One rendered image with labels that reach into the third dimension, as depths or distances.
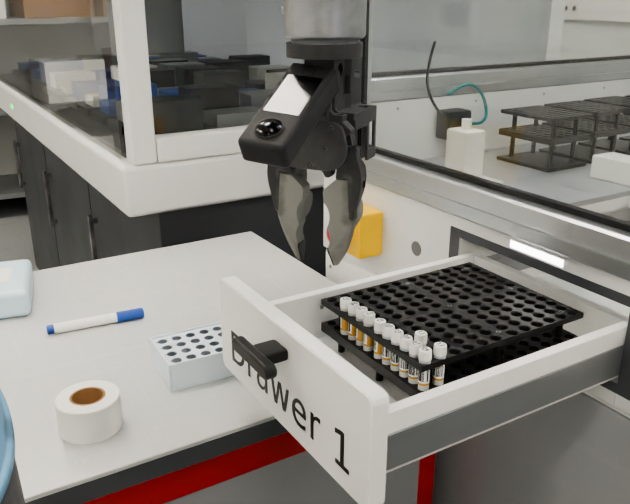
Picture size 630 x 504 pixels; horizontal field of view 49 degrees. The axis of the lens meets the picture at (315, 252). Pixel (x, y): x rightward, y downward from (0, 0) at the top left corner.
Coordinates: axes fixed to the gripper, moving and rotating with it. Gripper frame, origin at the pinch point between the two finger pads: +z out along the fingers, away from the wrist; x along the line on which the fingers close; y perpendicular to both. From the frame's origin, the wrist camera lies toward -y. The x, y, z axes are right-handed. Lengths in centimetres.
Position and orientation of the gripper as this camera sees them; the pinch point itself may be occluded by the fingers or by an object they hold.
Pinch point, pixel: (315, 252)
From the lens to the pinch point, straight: 69.7
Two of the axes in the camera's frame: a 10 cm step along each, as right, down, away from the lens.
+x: -9.1, -1.5, 3.9
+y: 4.2, -3.2, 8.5
